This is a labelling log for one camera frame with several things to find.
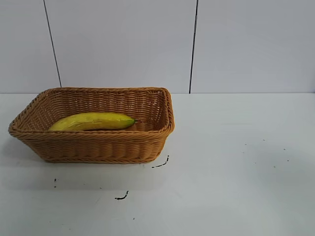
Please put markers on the yellow banana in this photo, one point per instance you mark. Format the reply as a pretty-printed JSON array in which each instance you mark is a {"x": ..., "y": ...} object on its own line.
[{"x": 93, "y": 121}]

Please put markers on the brown woven wicker basket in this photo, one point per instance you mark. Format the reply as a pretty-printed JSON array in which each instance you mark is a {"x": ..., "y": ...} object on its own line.
[{"x": 98, "y": 147}]

